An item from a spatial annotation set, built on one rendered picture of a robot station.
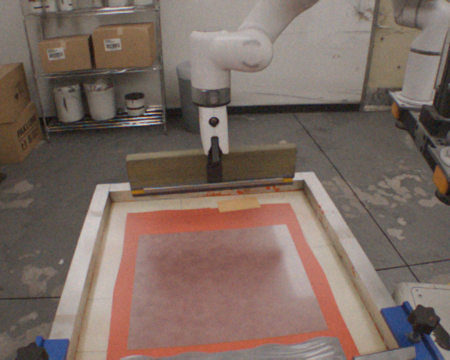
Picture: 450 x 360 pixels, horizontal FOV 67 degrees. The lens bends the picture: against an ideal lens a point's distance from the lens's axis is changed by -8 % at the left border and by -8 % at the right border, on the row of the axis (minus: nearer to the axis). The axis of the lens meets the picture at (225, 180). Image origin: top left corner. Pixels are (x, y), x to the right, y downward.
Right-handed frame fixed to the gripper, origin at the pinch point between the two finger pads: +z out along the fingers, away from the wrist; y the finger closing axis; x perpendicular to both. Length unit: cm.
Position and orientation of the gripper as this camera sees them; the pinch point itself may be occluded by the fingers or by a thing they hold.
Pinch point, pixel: (213, 168)
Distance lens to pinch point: 78.3
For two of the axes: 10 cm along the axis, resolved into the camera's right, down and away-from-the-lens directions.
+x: -9.9, 0.7, -0.9
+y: -1.2, -5.0, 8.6
